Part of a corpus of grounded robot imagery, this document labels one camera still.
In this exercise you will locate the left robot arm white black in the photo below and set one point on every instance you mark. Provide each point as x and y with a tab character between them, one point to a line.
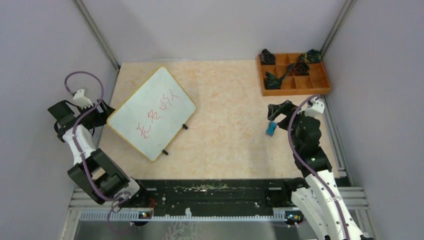
93	170

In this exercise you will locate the dark rolled cloth centre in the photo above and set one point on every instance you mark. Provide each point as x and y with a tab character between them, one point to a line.
301	68

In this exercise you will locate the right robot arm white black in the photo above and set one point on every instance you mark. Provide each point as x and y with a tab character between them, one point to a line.
316	193

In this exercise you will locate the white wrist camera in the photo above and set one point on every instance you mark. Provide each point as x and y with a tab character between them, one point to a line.
316	106
81	100

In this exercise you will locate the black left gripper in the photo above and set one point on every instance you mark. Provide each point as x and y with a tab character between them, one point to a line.
102	117

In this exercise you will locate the dark cloth lower left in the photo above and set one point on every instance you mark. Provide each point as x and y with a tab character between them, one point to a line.
272	82

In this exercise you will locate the white whiteboard with yellow frame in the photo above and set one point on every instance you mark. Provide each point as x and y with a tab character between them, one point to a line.
153	115

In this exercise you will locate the dark rolled cloth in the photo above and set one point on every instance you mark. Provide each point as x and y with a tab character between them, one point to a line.
312	56
267	58
301	68

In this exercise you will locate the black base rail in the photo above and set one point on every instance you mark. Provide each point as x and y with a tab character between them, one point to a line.
215	197

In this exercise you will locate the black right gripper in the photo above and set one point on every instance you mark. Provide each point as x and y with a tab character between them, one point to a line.
286	108

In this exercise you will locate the dark rolled cloth top right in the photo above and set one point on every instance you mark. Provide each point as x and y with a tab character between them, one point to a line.
312	56

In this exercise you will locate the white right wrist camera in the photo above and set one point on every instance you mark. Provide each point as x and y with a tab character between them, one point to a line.
316	106

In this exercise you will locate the orange compartment tray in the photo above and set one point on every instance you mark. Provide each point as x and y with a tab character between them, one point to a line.
316	81

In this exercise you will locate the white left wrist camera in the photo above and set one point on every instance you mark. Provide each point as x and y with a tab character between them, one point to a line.
81	100

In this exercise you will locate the blue whiteboard eraser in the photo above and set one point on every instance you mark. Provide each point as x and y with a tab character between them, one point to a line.
270	131

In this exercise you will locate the dark rolled cloth far left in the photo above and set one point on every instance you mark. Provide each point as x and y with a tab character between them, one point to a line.
267	58

